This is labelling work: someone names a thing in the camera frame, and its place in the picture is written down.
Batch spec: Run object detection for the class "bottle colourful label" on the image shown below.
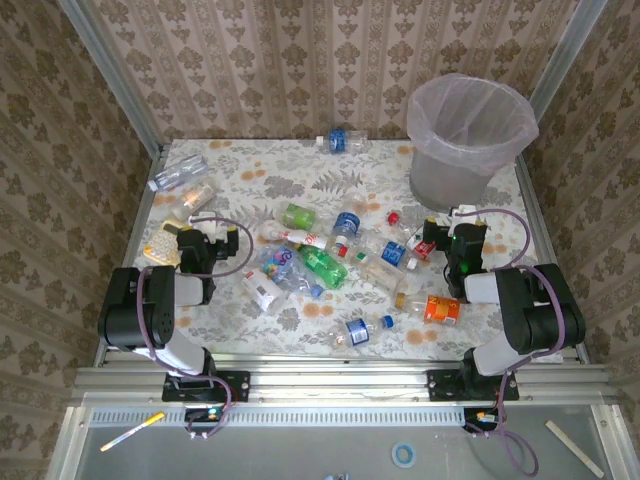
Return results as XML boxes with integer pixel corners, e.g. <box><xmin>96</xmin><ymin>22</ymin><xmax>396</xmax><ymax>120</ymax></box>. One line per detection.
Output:
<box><xmin>257</xmin><ymin>244</ymin><xmax>326</xmax><ymax>300</ymax></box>

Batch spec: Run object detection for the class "clear bottle green white label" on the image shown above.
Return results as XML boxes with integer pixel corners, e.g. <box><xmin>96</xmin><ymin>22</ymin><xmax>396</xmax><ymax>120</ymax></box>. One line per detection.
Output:
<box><xmin>348</xmin><ymin>247</ymin><xmax>409</xmax><ymax>296</ymax></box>

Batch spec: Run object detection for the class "small controller board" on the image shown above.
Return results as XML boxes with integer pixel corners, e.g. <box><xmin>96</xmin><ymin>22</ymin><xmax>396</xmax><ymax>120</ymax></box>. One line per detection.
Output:
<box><xmin>183</xmin><ymin>405</ymin><xmax>226</xmax><ymax>426</ymax></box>
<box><xmin>463</xmin><ymin>407</ymin><xmax>504</xmax><ymax>432</ymax></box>

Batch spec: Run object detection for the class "floral patterned tablecloth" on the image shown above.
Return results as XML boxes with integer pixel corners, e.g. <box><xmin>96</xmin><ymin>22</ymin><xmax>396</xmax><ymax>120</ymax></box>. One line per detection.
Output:
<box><xmin>107</xmin><ymin>138</ymin><xmax>549</xmax><ymax>362</ymax></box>

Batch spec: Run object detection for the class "clear bottle with red cap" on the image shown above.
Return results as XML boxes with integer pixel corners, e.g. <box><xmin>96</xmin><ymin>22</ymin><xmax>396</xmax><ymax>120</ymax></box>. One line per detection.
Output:
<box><xmin>387</xmin><ymin>211</ymin><xmax>425</xmax><ymax>239</ymax></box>

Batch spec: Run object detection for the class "green plastic bottle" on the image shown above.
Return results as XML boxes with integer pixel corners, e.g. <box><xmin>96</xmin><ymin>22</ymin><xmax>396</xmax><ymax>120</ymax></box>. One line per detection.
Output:
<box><xmin>294</xmin><ymin>243</ymin><xmax>350</xmax><ymax>291</ymax></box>

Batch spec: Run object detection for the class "clear bottle orange label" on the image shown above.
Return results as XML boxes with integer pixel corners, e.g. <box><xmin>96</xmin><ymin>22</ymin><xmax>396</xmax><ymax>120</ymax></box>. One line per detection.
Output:
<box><xmin>169</xmin><ymin>179</ymin><xmax>219</xmax><ymax>221</ymax></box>

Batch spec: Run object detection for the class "yellow calculator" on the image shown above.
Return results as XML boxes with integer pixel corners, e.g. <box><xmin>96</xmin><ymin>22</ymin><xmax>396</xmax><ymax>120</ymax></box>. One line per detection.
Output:
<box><xmin>143</xmin><ymin>219</ymin><xmax>184</xmax><ymax>266</ymax></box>

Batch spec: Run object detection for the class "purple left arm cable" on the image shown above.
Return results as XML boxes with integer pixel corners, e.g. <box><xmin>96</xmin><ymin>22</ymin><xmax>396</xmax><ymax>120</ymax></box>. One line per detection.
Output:
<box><xmin>137</xmin><ymin>215</ymin><xmax>256</xmax><ymax>441</ymax></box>

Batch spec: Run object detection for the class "grey slotted cable duct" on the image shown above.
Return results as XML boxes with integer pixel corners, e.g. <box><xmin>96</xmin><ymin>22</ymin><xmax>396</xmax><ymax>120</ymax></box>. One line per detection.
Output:
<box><xmin>89</xmin><ymin>405</ymin><xmax>469</xmax><ymax>429</ymax></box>

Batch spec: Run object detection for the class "bottle with white orange label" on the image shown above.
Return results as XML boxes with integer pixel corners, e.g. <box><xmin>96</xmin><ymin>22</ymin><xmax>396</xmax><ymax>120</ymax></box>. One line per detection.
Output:
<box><xmin>241</xmin><ymin>268</ymin><xmax>287</xmax><ymax>316</ymax></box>

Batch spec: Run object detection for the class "Pocari Sweat clear bottle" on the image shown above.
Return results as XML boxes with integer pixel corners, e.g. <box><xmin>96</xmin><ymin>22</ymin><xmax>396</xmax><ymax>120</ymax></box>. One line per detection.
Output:
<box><xmin>332</xmin><ymin>191</ymin><xmax>381</xmax><ymax>250</ymax></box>

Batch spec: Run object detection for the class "clear bottle dark blue cap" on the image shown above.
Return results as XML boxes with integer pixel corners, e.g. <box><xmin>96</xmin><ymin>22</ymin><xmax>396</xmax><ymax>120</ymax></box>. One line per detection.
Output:
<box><xmin>149</xmin><ymin>154</ymin><xmax>210</xmax><ymax>192</ymax></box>

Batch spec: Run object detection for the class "blue tape roll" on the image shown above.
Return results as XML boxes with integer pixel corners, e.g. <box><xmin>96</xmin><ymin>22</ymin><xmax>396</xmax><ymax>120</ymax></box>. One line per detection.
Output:
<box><xmin>391</xmin><ymin>442</ymin><xmax>419</xmax><ymax>469</ymax></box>

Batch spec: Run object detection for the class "grey waste bin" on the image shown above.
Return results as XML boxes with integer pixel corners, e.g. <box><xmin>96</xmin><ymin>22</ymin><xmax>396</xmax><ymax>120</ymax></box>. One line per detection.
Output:
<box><xmin>408</xmin><ymin>79</ymin><xmax>536</xmax><ymax>209</ymax></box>

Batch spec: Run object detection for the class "translucent pink bin liner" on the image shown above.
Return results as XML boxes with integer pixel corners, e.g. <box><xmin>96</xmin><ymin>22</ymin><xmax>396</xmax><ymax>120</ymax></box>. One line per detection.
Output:
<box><xmin>405</xmin><ymin>73</ymin><xmax>540</xmax><ymax>176</ymax></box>

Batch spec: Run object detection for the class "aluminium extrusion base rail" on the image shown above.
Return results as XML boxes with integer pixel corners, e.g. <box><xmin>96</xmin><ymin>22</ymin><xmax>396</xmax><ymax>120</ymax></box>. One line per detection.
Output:
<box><xmin>69</xmin><ymin>352</ymin><xmax>621</xmax><ymax>407</ymax></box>

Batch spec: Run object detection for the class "aluminium frame post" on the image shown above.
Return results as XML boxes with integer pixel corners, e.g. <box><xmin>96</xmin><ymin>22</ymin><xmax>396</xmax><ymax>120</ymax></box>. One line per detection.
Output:
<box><xmin>528</xmin><ymin>0</ymin><xmax>609</xmax><ymax>112</ymax></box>
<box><xmin>56</xmin><ymin>0</ymin><xmax>166</xmax><ymax>157</ymax></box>

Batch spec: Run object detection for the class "white flat stick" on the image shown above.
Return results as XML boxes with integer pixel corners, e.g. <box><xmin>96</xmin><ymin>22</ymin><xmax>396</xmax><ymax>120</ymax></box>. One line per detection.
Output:
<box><xmin>544</xmin><ymin>419</ymin><xmax>606</xmax><ymax>479</ymax></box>

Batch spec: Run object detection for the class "milky white bottle red print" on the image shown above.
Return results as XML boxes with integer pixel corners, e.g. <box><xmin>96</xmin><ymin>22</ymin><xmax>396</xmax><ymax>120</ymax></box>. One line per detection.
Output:
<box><xmin>259</xmin><ymin>219</ymin><xmax>350</xmax><ymax>259</ymax></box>

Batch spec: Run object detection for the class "orange label bottle tan cap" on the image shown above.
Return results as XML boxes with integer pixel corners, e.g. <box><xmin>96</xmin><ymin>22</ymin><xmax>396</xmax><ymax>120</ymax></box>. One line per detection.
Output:
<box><xmin>394</xmin><ymin>292</ymin><xmax>461</xmax><ymax>325</ymax></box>

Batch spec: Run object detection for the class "yellow and white pen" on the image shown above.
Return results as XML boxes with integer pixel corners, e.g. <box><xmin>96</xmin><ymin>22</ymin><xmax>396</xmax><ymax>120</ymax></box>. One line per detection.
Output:
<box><xmin>99</xmin><ymin>410</ymin><xmax>166</xmax><ymax>453</ymax></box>

